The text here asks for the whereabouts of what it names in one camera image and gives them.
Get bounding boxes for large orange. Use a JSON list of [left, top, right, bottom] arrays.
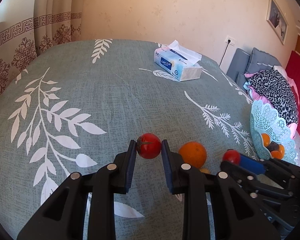
[[270, 144, 285, 159]]

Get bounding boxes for red tomato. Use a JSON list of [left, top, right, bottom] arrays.
[[222, 149, 241, 165], [136, 133, 161, 159]]

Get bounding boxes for dark passion fruit in basket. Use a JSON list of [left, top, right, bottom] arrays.
[[266, 141, 280, 152]]

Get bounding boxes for orange in basket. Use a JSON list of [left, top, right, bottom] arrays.
[[261, 133, 271, 147]]

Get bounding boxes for pink quilt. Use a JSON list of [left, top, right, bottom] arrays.
[[243, 72, 300, 140]]

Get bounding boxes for light blue lattice fruit basket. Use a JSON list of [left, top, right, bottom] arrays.
[[250, 100, 298, 165]]

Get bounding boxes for leopard print blanket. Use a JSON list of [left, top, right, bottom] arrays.
[[246, 69, 299, 127]]

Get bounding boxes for grey sofa cushion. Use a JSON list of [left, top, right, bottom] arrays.
[[245, 47, 281, 74]]

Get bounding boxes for grey blue sofa bed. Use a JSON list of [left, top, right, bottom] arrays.
[[226, 48, 281, 92]]

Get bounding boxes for tissue box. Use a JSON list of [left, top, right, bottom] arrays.
[[154, 40, 203, 81]]

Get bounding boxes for beige patterned curtain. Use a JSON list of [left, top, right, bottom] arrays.
[[0, 0, 83, 96]]

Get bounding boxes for white wall socket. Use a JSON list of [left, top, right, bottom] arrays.
[[225, 35, 237, 46]]

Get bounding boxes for black power cable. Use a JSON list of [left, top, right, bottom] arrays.
[[218, 39, 231, 68]]

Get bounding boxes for framed wall picture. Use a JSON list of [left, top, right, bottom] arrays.
[[266, 0, 289, 45]]

